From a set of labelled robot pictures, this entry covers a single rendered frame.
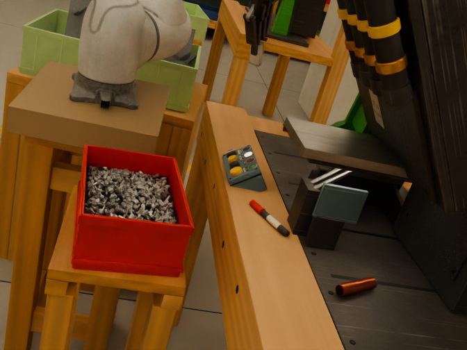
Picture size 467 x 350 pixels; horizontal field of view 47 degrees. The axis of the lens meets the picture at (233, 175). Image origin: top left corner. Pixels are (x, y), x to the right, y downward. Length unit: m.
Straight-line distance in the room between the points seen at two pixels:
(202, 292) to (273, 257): 1.39
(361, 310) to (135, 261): 0.43
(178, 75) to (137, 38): 0.53
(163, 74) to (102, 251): 1.06
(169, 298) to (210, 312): 1.25
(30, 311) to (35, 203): 0.38
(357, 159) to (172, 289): 0.43
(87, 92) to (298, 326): 0.88
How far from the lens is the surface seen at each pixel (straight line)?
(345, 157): 0.98
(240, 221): 1.14
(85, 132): 1.40
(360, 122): 1.23
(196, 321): 2.27
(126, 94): 1.52
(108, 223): 1.01
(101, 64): 1.47
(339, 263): 1.12
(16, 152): 2.19
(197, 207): 1.91
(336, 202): 1.10
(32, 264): 1.69
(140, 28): 1.48
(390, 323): 1.01
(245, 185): 1.28
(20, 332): 1.86
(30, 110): 1.42
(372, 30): 0.79
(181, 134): 1.98
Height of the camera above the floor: 1.44
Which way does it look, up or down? 24 degrees down
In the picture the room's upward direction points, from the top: 16 degrees clockwise
